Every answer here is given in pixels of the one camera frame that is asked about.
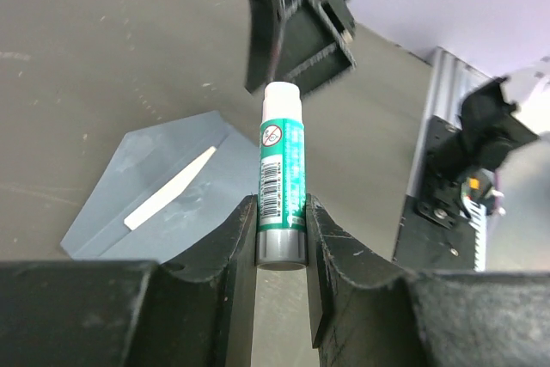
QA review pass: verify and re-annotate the grey blue envelope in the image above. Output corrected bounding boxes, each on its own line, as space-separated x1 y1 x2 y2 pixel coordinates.
60 111 259 262

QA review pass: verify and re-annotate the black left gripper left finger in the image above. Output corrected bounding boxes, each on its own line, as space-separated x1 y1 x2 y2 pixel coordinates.
1 196 257 366

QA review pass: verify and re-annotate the green white glue stick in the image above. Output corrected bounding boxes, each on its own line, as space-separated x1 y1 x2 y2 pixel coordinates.
255 82 308 271

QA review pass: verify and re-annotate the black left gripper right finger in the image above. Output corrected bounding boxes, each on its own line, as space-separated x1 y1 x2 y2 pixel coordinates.
305 195 549 366

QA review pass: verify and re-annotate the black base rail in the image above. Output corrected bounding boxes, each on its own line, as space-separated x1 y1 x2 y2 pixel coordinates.
392 116 476 271

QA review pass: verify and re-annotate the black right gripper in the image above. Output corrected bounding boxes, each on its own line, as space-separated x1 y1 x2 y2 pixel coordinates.
244 0 356 95

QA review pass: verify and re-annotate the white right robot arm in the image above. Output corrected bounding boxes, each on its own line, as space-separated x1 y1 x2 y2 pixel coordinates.
245 0 549 272

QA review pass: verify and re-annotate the grey slotted cable duct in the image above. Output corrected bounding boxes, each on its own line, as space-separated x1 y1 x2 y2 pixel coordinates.
464 198 487 272

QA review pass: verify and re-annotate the cream paper letter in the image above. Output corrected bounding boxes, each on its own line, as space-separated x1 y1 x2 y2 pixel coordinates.
123 146 217 231

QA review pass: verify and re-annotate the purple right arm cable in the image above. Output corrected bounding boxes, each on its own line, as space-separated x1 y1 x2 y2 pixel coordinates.
492 168 508 217

